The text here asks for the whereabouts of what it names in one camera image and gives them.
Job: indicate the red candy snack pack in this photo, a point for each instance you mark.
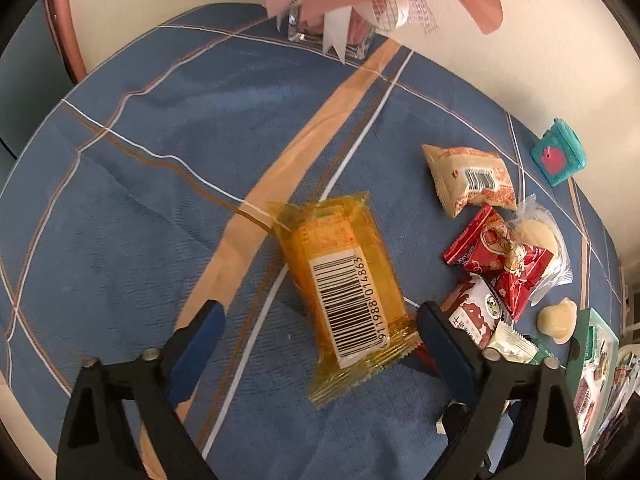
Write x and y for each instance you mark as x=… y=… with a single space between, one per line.
x=485 y=247

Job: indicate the blue plaid tablecloth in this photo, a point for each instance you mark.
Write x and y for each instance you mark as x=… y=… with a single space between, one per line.
x=145 y=191

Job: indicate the green wafer snack pack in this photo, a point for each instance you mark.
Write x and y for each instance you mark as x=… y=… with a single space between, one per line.
x=542 y=352

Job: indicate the beige jelly cup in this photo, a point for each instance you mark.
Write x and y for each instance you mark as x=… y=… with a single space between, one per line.
x=558 y=321

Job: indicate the red patterned snack pack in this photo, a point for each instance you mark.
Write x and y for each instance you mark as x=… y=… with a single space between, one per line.
x=585 y=403

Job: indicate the orange beige snack pack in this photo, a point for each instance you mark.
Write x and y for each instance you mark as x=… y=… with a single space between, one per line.
x=466 y=176

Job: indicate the teal pink small box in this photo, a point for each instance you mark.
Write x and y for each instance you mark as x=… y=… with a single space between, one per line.
x=559 y=154

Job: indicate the red white small snack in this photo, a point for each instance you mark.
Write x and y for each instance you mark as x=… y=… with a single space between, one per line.
x=474 y=308

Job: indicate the yellow transparent snack pack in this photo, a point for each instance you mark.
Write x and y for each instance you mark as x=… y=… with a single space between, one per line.
x=338 y=262

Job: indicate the clear white bun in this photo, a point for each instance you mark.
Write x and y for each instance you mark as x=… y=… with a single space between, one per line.
x=535 y=228

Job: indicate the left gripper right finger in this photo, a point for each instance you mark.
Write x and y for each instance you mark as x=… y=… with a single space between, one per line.
x=483 y=385

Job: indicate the green rice cracker pack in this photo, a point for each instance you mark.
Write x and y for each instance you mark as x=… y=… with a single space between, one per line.
x=597 y=355

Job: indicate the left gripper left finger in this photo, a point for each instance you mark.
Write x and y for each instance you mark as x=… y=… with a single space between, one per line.
x=167 y=377

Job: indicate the green rimmed white tray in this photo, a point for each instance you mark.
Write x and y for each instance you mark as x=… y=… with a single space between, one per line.
x=574 y=372

